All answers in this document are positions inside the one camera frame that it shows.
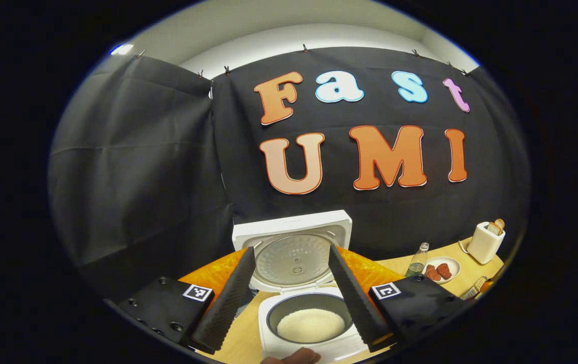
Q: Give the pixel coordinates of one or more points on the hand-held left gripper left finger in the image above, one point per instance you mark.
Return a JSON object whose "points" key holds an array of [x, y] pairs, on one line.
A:
{"points": [[228, 303]]}

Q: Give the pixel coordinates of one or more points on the red meat piece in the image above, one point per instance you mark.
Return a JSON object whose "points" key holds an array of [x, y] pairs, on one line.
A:
{"points": [[433, 273], [444, 270]]}

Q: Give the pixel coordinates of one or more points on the white toaster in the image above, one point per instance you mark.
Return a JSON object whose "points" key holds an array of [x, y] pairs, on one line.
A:
{"points": [[481, 247]]}

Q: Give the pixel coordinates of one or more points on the black backdrop cloth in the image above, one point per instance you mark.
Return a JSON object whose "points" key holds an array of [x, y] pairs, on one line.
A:
{"points": [[142, 151]]}

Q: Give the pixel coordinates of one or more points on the row of black cloth clips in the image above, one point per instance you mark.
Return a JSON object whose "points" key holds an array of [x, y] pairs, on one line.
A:
{"points": [[305, 48]]}

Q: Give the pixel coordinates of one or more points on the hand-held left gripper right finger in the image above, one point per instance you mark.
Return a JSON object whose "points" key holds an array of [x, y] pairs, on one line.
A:
{"points": [[354, 303]]}

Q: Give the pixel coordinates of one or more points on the toast slice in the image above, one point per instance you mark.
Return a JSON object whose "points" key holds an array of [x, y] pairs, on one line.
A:
{"points": [[499, 224], [492, 230]]}

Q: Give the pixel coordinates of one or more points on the white rice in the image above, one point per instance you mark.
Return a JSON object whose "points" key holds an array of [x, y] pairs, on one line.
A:
{"points": [[309, 326]]}

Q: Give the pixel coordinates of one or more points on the clear glass bottle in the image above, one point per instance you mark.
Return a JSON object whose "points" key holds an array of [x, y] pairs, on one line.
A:
{"points": [[416, 264]]}

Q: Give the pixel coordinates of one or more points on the white round plate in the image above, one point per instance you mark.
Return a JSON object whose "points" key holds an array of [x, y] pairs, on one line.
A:
{"points": [[453, 263]]}

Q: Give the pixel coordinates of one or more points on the white rice cooker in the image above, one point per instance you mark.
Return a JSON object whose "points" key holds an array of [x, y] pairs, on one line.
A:
{"points": [[294, 220]]}

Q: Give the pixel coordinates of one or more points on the ceiling light panel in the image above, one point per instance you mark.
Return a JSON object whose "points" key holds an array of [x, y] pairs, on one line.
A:
{"points": [[121, 49]]}

